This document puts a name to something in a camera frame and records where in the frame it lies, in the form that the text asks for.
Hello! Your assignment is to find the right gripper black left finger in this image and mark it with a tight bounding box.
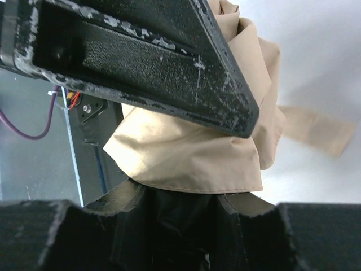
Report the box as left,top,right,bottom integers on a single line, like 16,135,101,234
1,181,146,270

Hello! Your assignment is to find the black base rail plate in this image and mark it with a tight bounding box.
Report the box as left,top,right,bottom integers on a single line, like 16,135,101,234
68,94,128,206

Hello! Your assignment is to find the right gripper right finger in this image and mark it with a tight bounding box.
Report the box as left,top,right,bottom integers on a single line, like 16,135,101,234
216,193,360,270

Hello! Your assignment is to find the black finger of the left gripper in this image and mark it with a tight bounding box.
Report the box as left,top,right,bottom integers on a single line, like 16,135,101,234
1,0,259,138

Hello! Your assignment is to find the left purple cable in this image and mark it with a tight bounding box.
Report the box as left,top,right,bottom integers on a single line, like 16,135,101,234
0,84,61,141

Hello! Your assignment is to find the beige folding umbrella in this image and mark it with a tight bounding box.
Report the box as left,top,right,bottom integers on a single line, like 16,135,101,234
102,0,357,271

